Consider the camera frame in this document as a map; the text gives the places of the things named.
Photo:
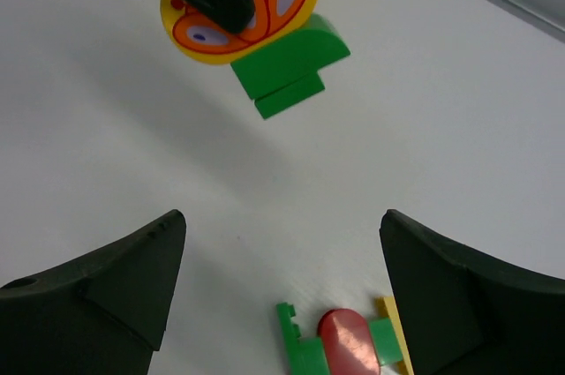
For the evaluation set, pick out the green square lego brick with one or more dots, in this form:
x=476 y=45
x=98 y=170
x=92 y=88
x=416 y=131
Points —
x=385 y=342

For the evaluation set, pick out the red round lego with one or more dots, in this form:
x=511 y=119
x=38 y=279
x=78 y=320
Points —
x=348 y=343

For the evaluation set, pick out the green L-shaped lego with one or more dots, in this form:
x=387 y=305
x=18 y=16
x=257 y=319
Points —
x=306 y=356

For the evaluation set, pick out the yellow butterfly round lego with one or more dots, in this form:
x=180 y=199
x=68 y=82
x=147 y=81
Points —
x=203 y=40

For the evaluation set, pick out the pale yellow curved lego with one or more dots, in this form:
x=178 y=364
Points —
x=387 y=305

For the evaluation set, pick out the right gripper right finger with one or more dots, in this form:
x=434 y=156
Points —
x=465 y=312

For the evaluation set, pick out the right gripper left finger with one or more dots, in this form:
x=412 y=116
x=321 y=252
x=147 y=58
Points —
x=104 y=312

